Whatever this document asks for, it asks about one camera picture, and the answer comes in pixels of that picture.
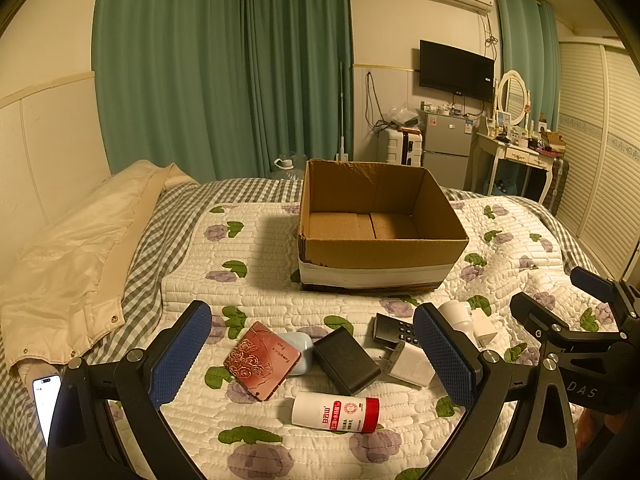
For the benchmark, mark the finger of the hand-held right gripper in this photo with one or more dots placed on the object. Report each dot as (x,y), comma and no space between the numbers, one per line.
(590,281)
(537,317)

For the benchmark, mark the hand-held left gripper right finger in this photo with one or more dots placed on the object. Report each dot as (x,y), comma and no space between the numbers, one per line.
(445,360)

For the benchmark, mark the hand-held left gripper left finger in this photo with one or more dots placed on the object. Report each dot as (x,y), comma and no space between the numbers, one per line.
(182,355)

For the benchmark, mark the white charger plug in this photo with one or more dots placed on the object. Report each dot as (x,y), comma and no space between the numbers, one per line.
(412,366)

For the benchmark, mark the white roll-on bottle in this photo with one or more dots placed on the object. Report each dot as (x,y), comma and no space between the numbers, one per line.
(457,312)

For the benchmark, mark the black remote control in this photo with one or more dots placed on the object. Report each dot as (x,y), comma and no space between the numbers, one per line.
(390,330)

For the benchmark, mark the black rectangular box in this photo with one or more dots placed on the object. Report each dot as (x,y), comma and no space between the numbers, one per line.
(345,360)

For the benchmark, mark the light blue earbud case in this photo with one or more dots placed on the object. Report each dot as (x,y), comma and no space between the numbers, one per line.
(302,355)

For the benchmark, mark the cardboard box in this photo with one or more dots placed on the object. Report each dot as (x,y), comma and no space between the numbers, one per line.
(380,255)

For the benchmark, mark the white bottle with red cap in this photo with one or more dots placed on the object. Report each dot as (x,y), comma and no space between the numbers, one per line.
(325,410)

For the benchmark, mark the floral quilted blanket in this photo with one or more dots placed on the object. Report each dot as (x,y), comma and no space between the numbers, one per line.
(270,305)

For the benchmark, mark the dark suitcase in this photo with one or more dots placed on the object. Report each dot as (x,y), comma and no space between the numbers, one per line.
(557,185)

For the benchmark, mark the white louvered wardrobe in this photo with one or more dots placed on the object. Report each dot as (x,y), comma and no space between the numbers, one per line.
(600,160)

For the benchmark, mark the blue bin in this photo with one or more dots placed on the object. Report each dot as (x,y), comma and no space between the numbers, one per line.
(505,187)

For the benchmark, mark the cream jacket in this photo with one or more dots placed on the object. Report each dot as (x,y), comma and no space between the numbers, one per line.
(75,260)

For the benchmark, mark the smartphone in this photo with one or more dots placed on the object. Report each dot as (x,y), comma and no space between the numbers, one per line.
(46,405)

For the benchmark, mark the white dressing table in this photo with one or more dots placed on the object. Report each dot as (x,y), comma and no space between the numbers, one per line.
(510,152)

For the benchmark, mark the clutter of toiletries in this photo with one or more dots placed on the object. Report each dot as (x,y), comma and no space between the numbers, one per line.
(530,137)

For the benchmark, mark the silver small fridge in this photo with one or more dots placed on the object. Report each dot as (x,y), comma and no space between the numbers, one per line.
(447,150)

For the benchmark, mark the white oval mirror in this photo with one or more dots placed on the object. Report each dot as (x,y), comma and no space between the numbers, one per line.
(514,97)

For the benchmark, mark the white suitcase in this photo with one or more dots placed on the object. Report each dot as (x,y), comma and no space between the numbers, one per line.
(397,147)

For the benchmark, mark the clear water jug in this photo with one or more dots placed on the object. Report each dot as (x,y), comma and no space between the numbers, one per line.
(287,162)

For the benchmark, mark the green curtain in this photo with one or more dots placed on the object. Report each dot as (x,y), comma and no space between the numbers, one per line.
(525,50)
(300,70)
(170,70)

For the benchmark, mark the clear plastic bag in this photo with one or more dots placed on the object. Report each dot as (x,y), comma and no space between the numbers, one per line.
(402,115)

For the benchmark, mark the white pole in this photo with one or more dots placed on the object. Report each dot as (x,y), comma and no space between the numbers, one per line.
(343,120)

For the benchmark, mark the black wall television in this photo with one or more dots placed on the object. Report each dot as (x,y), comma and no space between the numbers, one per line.
(455,70)

